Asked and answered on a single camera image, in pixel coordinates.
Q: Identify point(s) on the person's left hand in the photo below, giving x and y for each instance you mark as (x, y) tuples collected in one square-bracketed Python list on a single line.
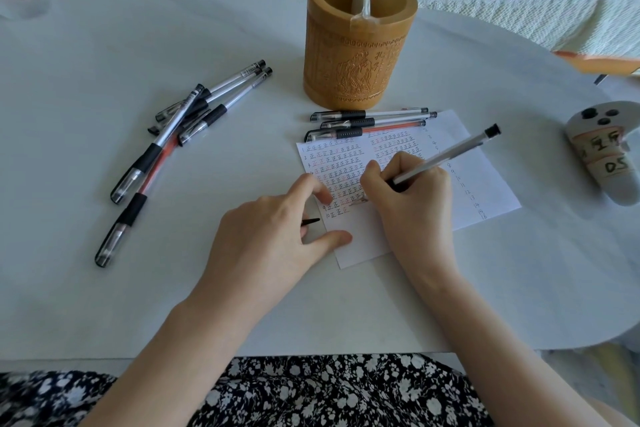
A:
[(260, 241)]

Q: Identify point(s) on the person's right hand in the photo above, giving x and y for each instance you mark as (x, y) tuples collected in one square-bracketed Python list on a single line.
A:
[(420, 221)]

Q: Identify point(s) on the person's right thumb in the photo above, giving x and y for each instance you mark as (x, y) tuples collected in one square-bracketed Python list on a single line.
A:
[(382, 199)]

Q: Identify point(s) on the person's left thumb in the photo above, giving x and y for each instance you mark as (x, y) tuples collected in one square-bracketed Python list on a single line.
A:
[(330, 240)]

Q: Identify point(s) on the black pen cap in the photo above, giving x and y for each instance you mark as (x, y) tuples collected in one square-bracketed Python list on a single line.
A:
[(311, 222)]

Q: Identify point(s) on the clear gel pen black end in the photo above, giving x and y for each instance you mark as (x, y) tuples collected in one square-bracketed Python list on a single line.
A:
[(450, 154)]

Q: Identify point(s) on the white paper sheet with writing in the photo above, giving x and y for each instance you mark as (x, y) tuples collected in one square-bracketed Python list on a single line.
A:
[(480, 186)]

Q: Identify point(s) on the person's left forearm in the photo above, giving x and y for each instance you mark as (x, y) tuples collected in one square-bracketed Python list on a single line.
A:
[(175, 366)]

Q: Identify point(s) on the person's right forearm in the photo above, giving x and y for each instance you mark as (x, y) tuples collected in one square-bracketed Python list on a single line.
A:
[(495, 366)]

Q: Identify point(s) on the clear red gel pen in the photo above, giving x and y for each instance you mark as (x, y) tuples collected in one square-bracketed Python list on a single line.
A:
[(350, 132), (127, 216)]

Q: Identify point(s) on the carved bamboo pen holder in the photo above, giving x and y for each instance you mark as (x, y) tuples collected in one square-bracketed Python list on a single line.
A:
[(357, 56)]

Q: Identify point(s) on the black white floral dress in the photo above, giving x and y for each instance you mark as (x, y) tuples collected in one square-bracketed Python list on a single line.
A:
[(325, 391)]

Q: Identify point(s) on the white controller with tape labels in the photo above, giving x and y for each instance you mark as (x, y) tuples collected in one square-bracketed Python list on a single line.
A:
[(607, 151)]

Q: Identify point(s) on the white knitted cloth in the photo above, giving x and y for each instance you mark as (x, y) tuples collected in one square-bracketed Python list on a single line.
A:
[(540, 16)]

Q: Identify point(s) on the orange plastic object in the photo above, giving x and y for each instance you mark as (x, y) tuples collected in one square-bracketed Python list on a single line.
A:
[(600, 64)]

